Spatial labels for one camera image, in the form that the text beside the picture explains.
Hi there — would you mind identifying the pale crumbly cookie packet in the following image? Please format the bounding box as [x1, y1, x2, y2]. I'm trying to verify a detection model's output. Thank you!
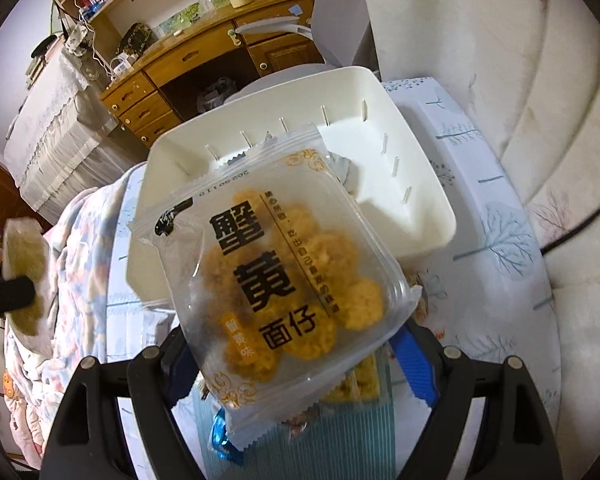
[2, 218, 53, 359]

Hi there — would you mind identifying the orange crab noodle snack packet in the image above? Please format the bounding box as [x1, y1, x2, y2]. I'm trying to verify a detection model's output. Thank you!
[130, 123, 424, 453]

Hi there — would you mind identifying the blue snowflake snack packet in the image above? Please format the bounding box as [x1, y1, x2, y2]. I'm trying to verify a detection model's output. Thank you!
[209, 408, 244, 466]

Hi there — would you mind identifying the mixed nuts clear packet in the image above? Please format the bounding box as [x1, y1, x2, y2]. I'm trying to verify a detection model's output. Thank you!
[404, 269, 449, 327]

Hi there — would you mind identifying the white red snack packet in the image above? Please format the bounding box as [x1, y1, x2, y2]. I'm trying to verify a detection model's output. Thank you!
[325, 152, 351, 185]

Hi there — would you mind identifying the floral pastel blanket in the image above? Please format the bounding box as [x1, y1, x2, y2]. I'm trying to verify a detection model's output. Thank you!
[3, 165, 145, 469]

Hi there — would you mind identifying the patterned light blue tablecloth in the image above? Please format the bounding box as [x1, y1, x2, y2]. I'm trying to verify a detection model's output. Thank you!
[104, 77, 564, 480]

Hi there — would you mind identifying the lace covered cabinet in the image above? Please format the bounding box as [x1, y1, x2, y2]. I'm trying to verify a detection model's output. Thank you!
[4, 49, 148, 224]

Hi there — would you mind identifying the black trash bag bin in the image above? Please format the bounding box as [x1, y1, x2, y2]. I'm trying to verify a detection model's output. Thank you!
[197, 77, 237, 114]

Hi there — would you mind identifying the wooden desk with drawers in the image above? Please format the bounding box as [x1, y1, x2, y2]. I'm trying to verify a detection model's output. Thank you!
[100, 0, 323, 146]

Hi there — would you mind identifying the white plastic storage bin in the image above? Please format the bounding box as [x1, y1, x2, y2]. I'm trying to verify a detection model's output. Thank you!
[126, 67, 456, 301]

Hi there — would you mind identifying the white floral curtain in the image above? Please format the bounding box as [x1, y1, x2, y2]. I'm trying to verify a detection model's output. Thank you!
[366, 0, 600, 479]

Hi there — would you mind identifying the grey office chair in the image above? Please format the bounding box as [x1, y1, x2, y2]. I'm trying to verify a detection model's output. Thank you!
[228, 0, 379, 101]

